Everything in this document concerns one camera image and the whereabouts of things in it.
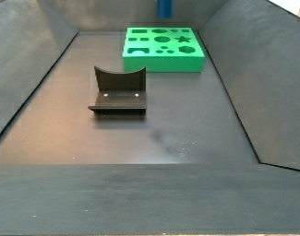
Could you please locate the black curved holder stand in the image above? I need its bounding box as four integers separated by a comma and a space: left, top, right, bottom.
88, 67, 148, 112

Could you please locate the green shape sorter board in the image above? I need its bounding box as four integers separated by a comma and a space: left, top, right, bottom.
123, 27, 206, 73

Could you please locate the blue oval peg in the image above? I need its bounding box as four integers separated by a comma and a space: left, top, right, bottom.
157, 0, 173, 19

